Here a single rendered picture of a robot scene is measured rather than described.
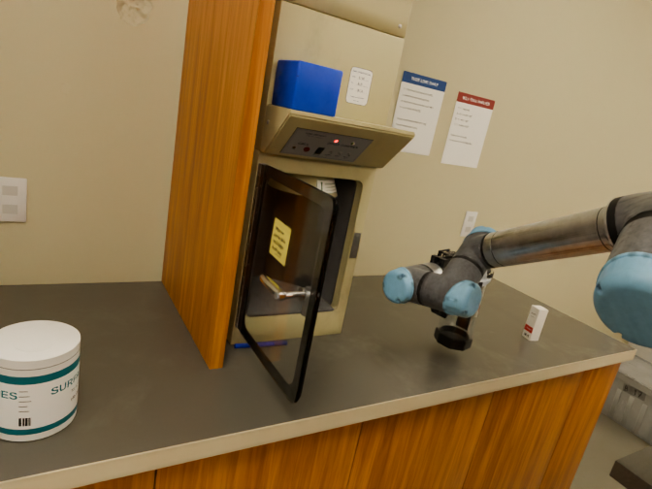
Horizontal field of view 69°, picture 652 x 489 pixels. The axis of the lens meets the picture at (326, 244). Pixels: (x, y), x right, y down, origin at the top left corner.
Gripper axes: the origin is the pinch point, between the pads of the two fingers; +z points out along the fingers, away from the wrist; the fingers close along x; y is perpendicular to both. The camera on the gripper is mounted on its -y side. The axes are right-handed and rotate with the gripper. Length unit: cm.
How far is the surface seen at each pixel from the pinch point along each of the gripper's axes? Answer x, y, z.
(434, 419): -7.8, -34.7, -14.8
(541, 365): -18.6, -23.8, 21.5
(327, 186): 27.2, 17.3, -32.2
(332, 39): 26, 50, -40
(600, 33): 28, 87, 124
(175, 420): 12, -23, -77
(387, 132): 12.8, 32.9, -31.8
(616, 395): -19, -103, 212
